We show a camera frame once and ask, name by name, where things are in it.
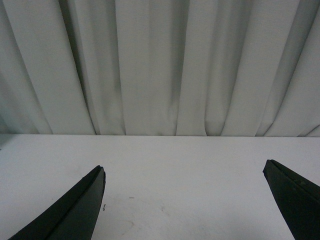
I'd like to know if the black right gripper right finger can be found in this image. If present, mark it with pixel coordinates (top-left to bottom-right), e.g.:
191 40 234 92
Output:
263 159 320 240

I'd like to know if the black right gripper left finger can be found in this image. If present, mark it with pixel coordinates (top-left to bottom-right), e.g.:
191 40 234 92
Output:
10 165 106 240

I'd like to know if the grey pleated curtain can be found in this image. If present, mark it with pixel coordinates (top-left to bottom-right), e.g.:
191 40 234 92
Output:
0 0 320 137

